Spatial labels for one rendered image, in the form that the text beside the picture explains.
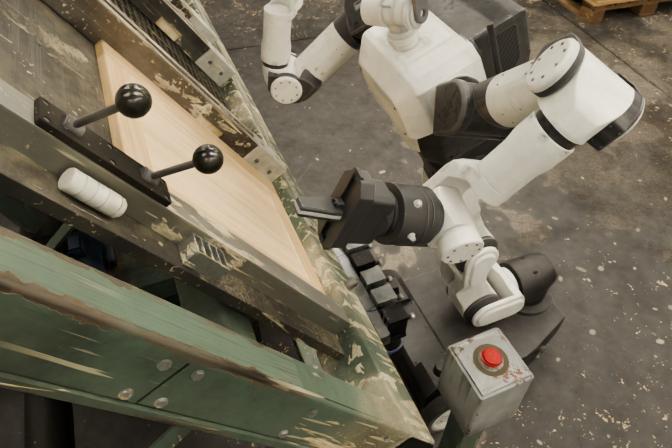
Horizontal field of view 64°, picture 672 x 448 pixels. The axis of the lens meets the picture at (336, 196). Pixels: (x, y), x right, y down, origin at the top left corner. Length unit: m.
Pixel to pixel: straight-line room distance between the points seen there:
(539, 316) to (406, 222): 1.48
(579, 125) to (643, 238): 2.17
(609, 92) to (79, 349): 0.64
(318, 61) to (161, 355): 0.92
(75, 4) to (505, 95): 0.77
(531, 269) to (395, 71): 1.15
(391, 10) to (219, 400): 0.72
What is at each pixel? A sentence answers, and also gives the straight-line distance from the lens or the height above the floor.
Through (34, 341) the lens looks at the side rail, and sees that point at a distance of 0.52.
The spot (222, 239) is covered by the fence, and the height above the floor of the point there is 1.25.
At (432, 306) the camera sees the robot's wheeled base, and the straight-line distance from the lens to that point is 2.09.
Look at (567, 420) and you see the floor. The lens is 2.19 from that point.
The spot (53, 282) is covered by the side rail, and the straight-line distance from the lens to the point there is 0.49.
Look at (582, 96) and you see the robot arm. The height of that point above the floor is 1.51.
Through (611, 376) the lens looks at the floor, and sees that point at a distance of 2.34.
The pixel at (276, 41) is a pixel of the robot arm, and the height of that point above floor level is 1.25.
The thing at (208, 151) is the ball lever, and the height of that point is 1.46.
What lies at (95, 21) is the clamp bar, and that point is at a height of 1.40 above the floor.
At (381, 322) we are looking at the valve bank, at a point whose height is 0.74.
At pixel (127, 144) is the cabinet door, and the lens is 0.87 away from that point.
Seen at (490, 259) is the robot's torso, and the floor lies 0.64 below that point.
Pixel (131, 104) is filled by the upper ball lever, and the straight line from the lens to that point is 0.61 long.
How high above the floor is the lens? 1.87
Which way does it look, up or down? 44 degrees down
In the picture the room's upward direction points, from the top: straight up
